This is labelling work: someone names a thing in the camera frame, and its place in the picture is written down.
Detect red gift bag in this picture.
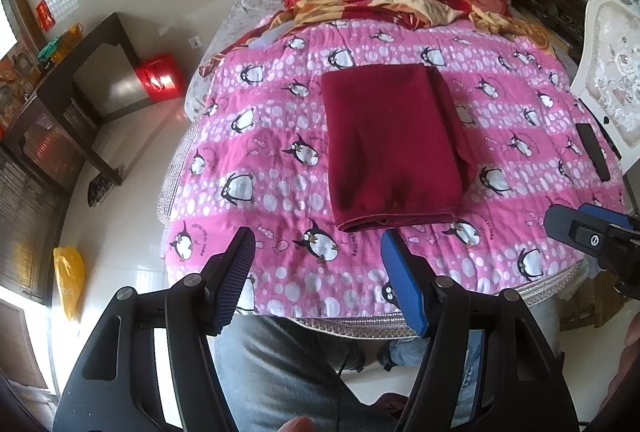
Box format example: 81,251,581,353
133,54,185,102

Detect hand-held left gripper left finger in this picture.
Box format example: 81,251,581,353
52,226,257,432

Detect green bag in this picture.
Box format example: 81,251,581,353
37,37,64,61

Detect black remote control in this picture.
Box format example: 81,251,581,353
575,122,612,183

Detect white ornate chair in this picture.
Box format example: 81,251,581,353
570,0,640,163

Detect red wall packet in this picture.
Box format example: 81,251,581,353
35,0,56,31

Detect dark wooden desk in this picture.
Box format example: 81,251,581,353
37,12,152,186

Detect pink penguin printed blanket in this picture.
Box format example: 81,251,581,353
160,20,629,319

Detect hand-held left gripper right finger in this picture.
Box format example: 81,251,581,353
380,229,581,432

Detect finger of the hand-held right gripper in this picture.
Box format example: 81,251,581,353
579,203,636,228
543,204,609,256

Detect gold and red quilt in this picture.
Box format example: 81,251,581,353
199,0,557,79

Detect person's right hand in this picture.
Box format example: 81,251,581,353
613,314,640,396

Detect person's left hand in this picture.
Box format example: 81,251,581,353
276,415,316,432

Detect brown wooden cabinet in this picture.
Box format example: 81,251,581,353
0,92,102,304

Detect maroon garment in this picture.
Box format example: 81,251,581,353
320,63,479,233

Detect small yellow bag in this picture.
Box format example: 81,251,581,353
52,23,84,63

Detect yellow plastic bag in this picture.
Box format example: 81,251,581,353
53,245,86,323

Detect person's grey jeans legs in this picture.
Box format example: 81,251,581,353
212,296,562,432

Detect dark shoes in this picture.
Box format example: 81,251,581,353
87,172,115,208

